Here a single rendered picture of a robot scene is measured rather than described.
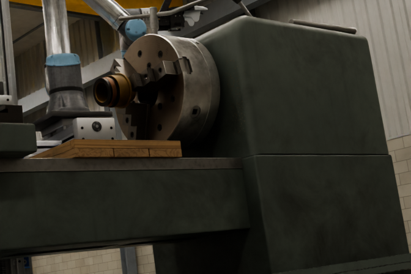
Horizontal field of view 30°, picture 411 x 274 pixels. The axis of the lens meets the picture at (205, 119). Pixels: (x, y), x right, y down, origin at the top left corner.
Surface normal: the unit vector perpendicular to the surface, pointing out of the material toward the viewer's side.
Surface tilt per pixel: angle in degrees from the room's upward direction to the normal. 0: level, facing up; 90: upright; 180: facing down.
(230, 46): 90
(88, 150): 90
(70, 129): 90
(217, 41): 90
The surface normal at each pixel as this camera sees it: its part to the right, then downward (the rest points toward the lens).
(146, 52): -0.75, -0.03
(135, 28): 0.23, -0.22
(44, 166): 0.65, -0.24
